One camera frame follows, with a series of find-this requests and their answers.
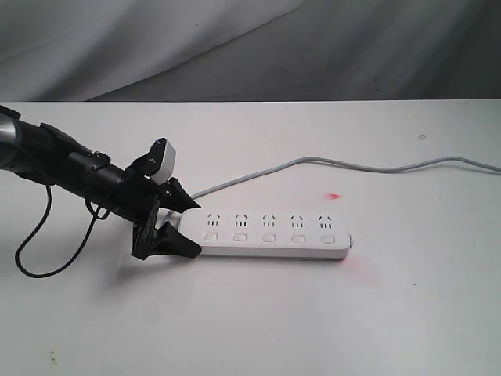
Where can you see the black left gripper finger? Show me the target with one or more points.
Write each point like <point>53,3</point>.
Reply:
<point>169,241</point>
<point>173,197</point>

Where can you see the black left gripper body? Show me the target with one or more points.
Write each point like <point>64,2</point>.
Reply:
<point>137,198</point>

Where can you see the white five-outlet power strip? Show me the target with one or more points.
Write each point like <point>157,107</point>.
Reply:
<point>269,233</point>

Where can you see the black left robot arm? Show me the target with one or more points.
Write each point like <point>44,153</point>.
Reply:
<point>47,155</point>

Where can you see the grey backdrop cloth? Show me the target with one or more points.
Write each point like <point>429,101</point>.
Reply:
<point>190,51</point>

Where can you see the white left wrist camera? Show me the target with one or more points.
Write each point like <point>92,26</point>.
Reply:
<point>158,163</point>

